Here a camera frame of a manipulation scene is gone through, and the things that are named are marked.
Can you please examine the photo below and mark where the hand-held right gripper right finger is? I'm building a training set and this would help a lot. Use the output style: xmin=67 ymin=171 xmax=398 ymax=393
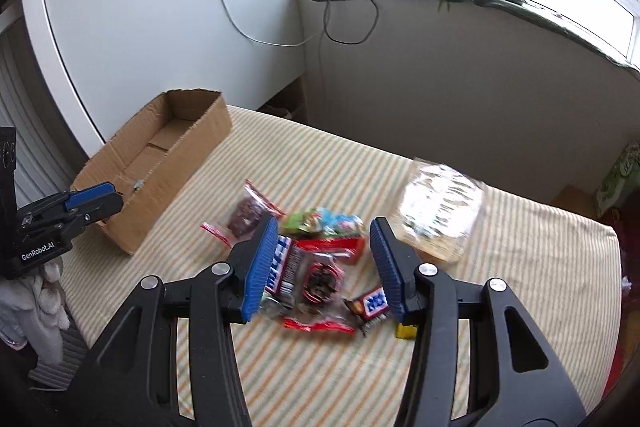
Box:
xmin=369 ymin=217 xmax=586 ymax=427

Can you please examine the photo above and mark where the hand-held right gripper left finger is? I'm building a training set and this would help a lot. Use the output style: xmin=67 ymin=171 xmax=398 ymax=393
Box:
xmin=70 ymin=214 xmax=279 ymax=427

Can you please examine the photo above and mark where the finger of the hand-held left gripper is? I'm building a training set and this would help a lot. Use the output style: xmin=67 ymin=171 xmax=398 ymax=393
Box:
xmin=64 ymin=182 xmax=117 ymax=212
xmin=70 ymin=192 xmax=125 ymax=229

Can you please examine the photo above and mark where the large chocolate bar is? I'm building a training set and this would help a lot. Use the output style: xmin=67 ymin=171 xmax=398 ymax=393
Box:
xmin=260 ymin=234 xmax=311 ymax=310

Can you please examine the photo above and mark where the small chocolate bar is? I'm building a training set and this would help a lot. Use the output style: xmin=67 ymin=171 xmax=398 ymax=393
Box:
xmin=342 ymin=286 xmax=392 ymax=337

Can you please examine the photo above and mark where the dark snack red-edged packet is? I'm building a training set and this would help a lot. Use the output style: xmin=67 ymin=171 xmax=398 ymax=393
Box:
xmin=282 ymin=252 xmax=357 ymax=335
xmin=200 ymin=179 xmax=287 ymax=249

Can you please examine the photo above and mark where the green blue snack packet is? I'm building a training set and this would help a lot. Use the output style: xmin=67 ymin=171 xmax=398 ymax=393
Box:
xmin=282 ymin=206 xmax=366 ymax=239

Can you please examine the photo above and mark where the brown cardboard box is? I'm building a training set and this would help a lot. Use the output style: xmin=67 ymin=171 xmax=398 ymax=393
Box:
xmin=70 ymin=89 xmax=234 ymax=255

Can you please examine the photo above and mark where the grey fuzzy cloth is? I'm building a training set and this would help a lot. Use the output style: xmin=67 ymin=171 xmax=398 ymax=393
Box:
xmin=22 ymin=257 xmax=72 ymax=373

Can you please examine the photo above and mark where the clear plastic bag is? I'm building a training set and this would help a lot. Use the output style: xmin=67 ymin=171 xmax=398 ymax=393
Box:
xmin=389 ymin=157 xmax=488 ymax=264

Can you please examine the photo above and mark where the grey slatted door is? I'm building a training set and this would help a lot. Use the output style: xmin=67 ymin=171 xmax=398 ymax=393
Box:
xmin=0 ymin=22 xmax=76 ymax=208

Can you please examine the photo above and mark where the striped cloth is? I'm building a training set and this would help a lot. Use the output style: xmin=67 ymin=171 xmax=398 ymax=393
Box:
xmin=60 ymin=104 xmax=621 ymax=427

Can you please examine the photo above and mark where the white cabinet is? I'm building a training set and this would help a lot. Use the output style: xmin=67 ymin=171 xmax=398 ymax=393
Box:
xmin=20 ymin=0 xmax=307 ymax=158

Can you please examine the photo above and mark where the small brown box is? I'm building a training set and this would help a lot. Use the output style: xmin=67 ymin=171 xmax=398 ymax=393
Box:
xmin=552 ymin=187 xmax=598 ymax=215

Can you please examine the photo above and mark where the green printed bag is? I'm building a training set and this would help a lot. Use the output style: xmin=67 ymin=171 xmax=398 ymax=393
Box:
xmin=595 ymin=142 xmax=640 ymax=218

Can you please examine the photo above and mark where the black cable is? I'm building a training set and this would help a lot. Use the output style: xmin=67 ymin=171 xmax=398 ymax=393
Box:
xmin=322 ymin=0 xmax=378 ymax=46

